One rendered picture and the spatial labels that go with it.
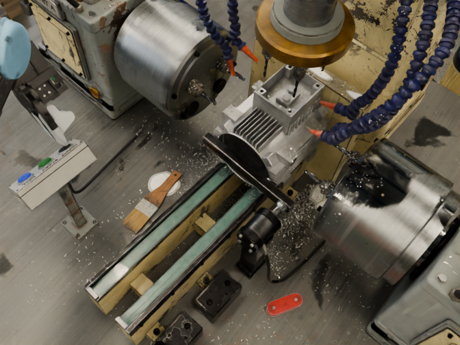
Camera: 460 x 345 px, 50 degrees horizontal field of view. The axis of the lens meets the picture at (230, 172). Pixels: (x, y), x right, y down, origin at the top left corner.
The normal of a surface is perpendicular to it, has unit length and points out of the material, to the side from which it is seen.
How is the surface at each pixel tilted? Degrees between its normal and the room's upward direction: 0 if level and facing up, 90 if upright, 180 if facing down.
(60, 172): 50
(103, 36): 90
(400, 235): 39
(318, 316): 0
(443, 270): 0
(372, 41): 90
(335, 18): 0
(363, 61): 90
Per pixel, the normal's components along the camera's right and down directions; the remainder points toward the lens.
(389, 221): -0.35, -0.04
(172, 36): -0.14, -0.30
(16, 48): 0.97, 0.22
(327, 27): 0.05, -0.51
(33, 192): 0.60, 0.13
